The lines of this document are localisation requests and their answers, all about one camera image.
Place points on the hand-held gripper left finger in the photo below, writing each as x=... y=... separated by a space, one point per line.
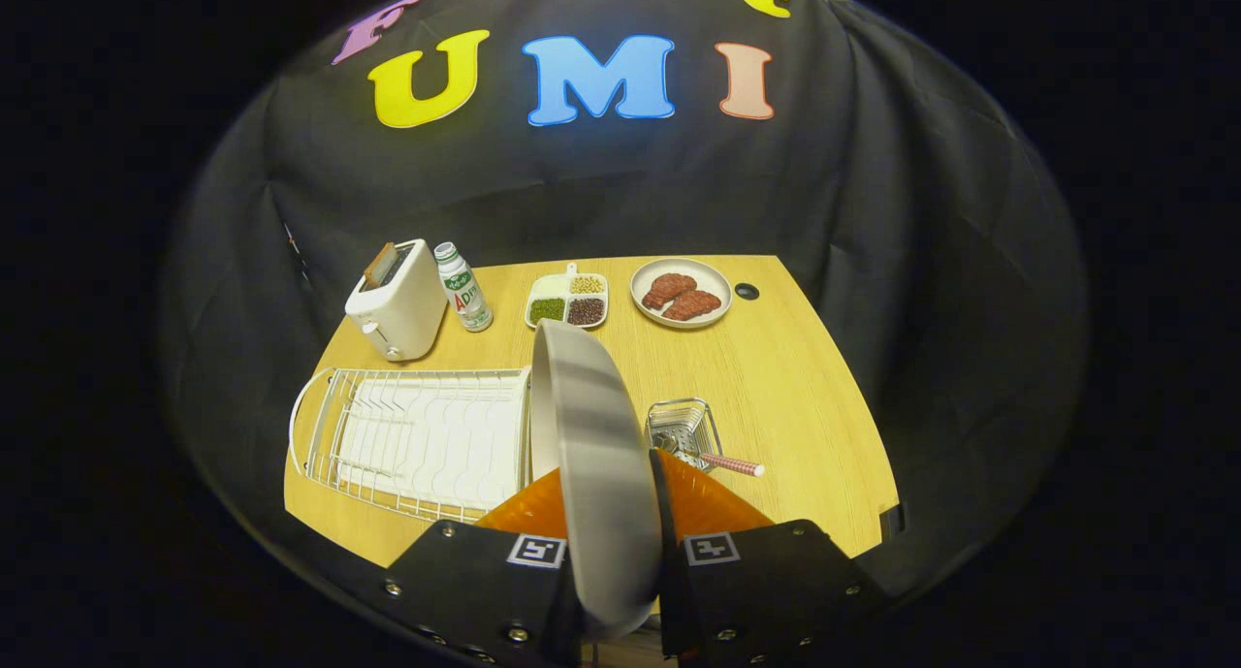
x=465 y=590

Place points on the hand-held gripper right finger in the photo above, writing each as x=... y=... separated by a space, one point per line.
x=766 y=600

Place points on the beige round plate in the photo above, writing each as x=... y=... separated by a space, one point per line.
x=601 y=474

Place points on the white divided dish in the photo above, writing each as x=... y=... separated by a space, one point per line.
x=551 y=286

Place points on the beige plate with meat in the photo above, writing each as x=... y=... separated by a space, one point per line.
x=715 y=282

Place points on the white toaster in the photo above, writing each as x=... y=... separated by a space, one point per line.
x=407 y=309

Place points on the pile of green beans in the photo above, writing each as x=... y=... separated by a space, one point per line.
x=547 y=310

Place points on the white bottle with green label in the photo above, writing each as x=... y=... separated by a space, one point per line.
x=465 y=295

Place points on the red meat slice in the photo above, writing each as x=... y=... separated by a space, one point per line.
x=669 y=288
x=693 y=305

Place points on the pile of dark beans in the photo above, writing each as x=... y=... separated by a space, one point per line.
x=586 y=311

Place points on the pile of yellow beans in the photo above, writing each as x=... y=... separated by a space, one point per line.
x=587 y=284

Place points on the brown toast slice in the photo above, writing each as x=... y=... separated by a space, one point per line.
x=378 y=266

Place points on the black backdrop cloth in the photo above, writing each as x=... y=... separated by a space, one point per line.
x=873 y=212

